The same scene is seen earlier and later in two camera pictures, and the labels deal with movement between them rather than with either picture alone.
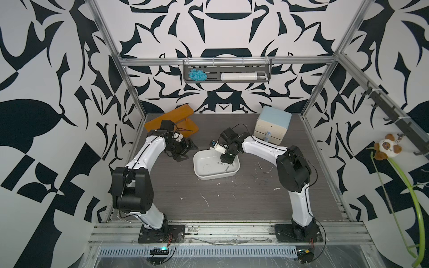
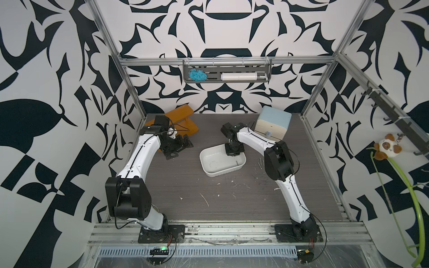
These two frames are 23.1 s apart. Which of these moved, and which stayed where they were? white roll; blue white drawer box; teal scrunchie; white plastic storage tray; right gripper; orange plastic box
Moved: white plastic storage tray; right gripper
Stayed: orange plastic box; blue white drawer box; teal scrunchie; white roll
